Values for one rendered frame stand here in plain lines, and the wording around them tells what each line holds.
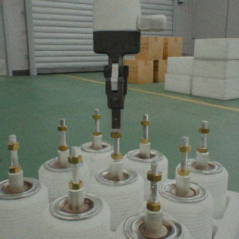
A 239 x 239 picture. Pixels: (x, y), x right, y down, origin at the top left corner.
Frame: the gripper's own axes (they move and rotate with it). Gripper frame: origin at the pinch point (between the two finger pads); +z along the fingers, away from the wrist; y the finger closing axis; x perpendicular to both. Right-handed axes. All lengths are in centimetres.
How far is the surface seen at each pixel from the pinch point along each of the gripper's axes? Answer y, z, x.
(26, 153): -81, 36, -46
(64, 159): -4.2, 8.9, -10.1
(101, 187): 3.7, 10.7, -2.2
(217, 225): 2.9, 17.4, 17.2
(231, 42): -231, -15, 87
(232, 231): 4.3, 17.5, 19.2
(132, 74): -362, 25, 1
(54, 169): -2.1, 10.1, -11.5
